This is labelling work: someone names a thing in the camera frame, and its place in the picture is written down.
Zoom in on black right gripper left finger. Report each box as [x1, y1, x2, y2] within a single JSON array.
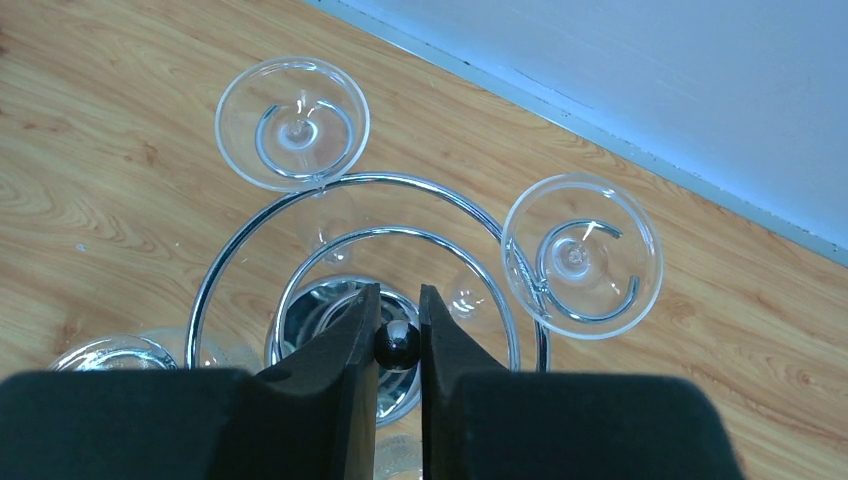
[[1, 284, 381, 479]]

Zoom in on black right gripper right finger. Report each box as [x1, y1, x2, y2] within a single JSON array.
[[420, 285, 743, 479]]

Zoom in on patterned clear wine glass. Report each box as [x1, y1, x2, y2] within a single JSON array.
[[373, 435, 423, 480]]

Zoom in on chrome spiral wine glass rack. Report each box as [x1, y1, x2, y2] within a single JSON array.
[[185, 99, 643, 429]]

